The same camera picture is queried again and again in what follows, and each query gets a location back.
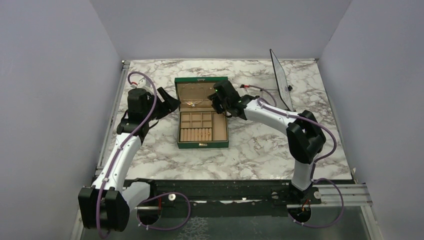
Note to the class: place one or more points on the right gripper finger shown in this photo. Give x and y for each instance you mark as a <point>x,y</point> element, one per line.
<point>218,107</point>
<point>214,97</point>

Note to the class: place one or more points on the small whiteboard on stand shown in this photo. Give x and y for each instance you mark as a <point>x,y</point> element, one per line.
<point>284,89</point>

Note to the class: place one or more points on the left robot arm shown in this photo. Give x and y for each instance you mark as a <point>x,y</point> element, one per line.
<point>106,205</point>

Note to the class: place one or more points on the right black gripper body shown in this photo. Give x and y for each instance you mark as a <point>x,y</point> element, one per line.
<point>226,106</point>

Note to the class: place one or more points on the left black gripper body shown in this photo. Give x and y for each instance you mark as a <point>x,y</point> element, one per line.
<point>159,104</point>

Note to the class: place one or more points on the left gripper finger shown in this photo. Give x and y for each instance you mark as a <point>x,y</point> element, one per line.
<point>165,96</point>
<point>169,106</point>

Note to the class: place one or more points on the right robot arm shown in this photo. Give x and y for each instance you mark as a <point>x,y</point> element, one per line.
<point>304,135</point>

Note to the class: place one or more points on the aluminium frame rail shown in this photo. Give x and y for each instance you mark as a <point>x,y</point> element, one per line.
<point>78,228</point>

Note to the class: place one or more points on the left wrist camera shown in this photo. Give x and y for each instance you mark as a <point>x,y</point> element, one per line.
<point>142,83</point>

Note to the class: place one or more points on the green jewelry box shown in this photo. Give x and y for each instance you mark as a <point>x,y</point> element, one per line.
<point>196,112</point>

